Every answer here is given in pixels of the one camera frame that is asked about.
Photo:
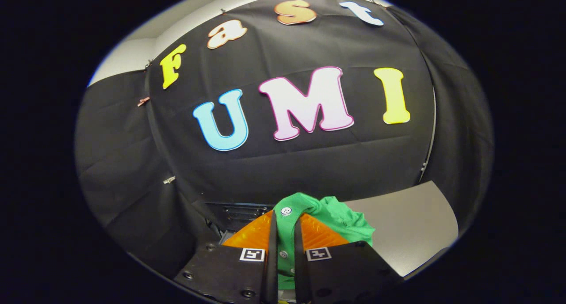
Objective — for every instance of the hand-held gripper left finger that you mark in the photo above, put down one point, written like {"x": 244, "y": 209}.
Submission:
{"x": 271, "y": 268}

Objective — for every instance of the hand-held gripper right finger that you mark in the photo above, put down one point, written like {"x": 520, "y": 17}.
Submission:
{"x": 300, "y": 268}

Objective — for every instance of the green polo shirt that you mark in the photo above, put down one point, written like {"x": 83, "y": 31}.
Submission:
{"x": 340, "y": 220}

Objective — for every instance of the black backdrop cloth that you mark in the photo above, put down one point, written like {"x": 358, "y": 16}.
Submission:
{"x": 287, "y": 171}

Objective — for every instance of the silver cloth clip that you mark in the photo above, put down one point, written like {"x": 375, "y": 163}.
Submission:
{"x": 169, "y": 179}

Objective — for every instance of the copper cloth clip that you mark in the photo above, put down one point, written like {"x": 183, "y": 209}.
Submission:
{"x": 143, "y": 101}

